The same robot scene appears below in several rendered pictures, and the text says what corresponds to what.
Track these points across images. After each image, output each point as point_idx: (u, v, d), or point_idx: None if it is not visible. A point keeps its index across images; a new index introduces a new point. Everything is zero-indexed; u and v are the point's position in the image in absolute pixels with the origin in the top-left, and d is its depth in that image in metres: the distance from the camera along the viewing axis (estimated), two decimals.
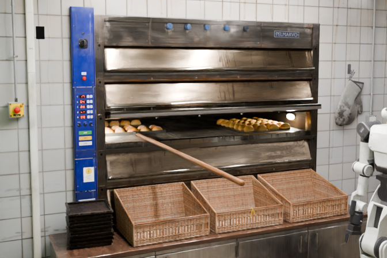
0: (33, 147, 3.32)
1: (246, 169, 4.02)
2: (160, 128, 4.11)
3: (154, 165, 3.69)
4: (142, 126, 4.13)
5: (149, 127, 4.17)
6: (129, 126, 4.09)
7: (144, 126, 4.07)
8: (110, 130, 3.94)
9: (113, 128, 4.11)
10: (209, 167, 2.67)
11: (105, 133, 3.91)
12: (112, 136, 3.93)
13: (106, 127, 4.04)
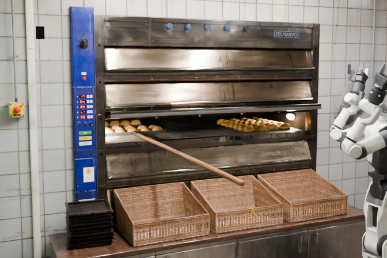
0: (33, 147, 3.32)
1: (246, 169, 4.02)
2: (160, 128, 4.11)
3: (154, 165, 3.69)
4: (142, 126, 4.13)
5: (149, 127, 4.17)
6: (129, 126, 4.09)
7: (144, 126, 4.07)
8: (110, 130, 3.94)
9: (113, 128, 4.11)
10: (209, 167, 2.67)
11: (105, 133, 3.91)
12: (112, 136, 3.93)
13: (106, 127, 4.04)
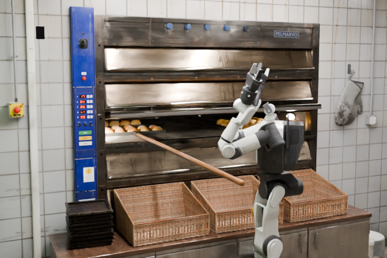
0: (33, 147, 3.32)
1: (246, 169, 4.02)
2: (160, 128, 4.11)
3: (154, 165, 3.69)
4: (142, 126, 4.13)
5: (149, 127, 4.17)
6: (129, 126, 4.09)
7: (144, 126, 4.07)
8: (110, 130, 3.94)
9: (113, 128, 4.11)
10: (209, 167, 2.67)
11: (105, 133, 3.91)
12: (112, 136, 3.93)
13: (106, 127, 4.04)
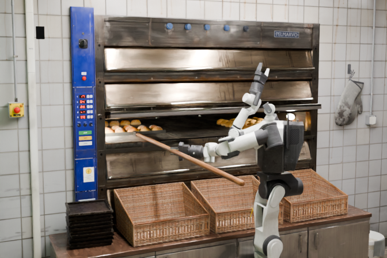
0: (33, 147, 3.32)
1: (246, 169, 4.02)
2: (160, 128, 4.11)
3: (154, 165, 3.69)
4: (142, 126, 4.13)
5: (149, 127, 4.17)
6: (129, 126, 4.09)
7: (144, 126, 4.07)
8: (110, 130, 3.94)
9: (113, 128, 4.11)
10: (209, 167, 2.67)
11: (105, 133, 3.91)
12: (112, 136, 3.93)
13: (106, 127, 4.04)
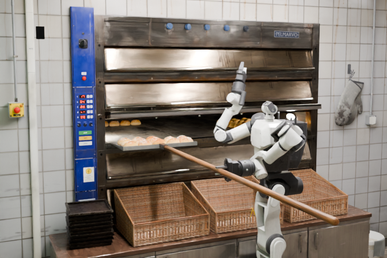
0: (33, 147, 3.32)
1: None
2: (190, 140, 3.50)
3: (154, 165, 3.69)
4: (169, 137, 3.52)
5: (177, 138, 3.56)
6: (155, 138, 3.48)
7: (173, 138, 3.46)
8: (133, 143, 3.33)
9: (135, 140, 3.50)
10: (279, 197, 2.07)
11: (128, 147, 3.29)
12: (136, 149, 3.32)
13: (128, 139, 3.42)
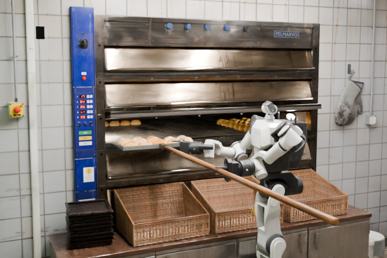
0: (33, 147, 3.32)
1: None
2: (190, 140, 3.50)
3: (154, 165, 3.69)
4: (169, 137, 3.52)
5: (177, 138, 3.56)
6: (155, 138, 3.48)
7: (173, 138, 3.46)
8: (133, 143, 3.33)
9: (135, 140, 3.49)
10: (279, 197, 2.07)
11: (128, 147, 3.29)
12: (136, 149, 3.32)
13: (128, 139, 3.42)
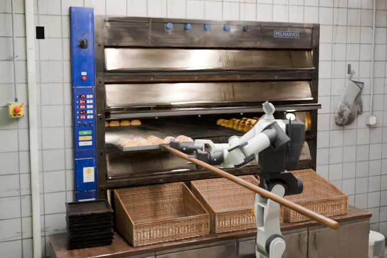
0: (33, 147, 3.32)
1: (246, 169, 4.02)
2: (190, 140, 3.50)
3: (154, 165, 3.69)
4: (169, 137, 3.52)
5: (177, 138, 3.56)
6: (155, 138, 3.48)
7: (173, 138, 3.46)
8: (133, 143, 3.33)
9: (135, 140, 3.50)
10: (280, 200, 2.07)
11: (128, 147, 3.30)
12: (136, 149, 3.32)
13: (128, 139, 3.42)
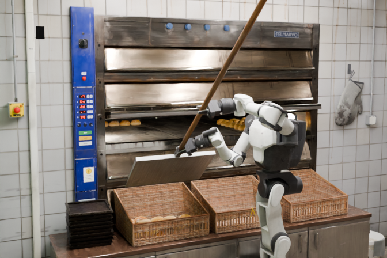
0: (33, 147, 3.32)
1: (246, 169, 4.02)
2: None
3: None
4: None
5: None
6: None
7: None
8: None
9: (148, 231, 3.32)
10: None
11: (141, 157, 3.06)
12: (150, 159, 3.08)
13: None
